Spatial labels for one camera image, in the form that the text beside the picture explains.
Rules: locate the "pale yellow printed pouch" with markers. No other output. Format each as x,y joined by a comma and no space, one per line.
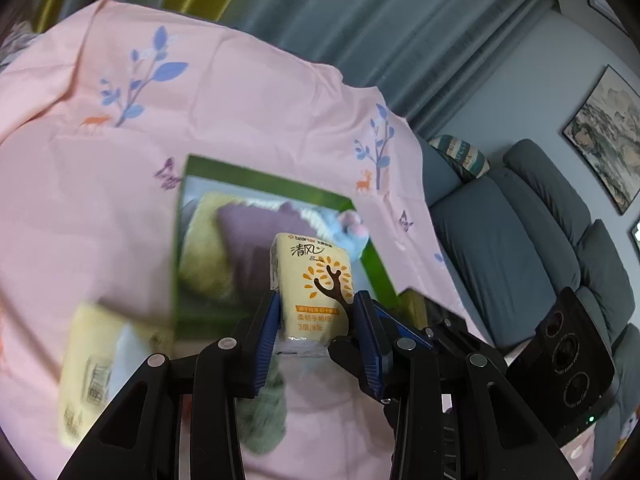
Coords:
90,360

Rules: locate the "striped cushion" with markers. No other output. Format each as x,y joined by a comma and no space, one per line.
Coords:
460,157

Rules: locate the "yellow tissue pack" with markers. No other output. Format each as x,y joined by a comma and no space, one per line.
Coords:
305,280

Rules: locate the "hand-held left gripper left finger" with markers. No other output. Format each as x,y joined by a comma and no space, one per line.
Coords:
267,332

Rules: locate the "blue plush toy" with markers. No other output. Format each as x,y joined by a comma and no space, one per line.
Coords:
340,242

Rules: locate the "grey blue sofa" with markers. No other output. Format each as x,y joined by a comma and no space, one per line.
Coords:
480,240

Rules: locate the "grey curtain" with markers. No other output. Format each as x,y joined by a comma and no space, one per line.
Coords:
375,25

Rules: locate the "purple towel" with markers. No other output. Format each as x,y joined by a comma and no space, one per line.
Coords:
250,250

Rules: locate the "grey green soft cloth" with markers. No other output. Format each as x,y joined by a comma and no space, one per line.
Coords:
265,410

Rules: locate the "pile of pale clothes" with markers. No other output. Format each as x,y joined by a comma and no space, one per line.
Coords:
12,47

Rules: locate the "pink printed bedsheet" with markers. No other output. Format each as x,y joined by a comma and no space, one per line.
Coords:
100,185

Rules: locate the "landscape wall painting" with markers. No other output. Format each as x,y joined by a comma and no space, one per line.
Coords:
610,130

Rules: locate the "beige towel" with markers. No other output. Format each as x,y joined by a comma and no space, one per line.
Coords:
205,250

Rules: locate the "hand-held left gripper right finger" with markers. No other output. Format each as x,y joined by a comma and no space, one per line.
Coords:
371,360

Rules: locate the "green cardboard box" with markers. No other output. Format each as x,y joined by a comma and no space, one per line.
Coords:
250,180

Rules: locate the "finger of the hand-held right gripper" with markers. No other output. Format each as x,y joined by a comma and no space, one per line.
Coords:
460,340
402,329

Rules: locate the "small framed picture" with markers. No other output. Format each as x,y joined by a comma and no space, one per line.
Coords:
600,0

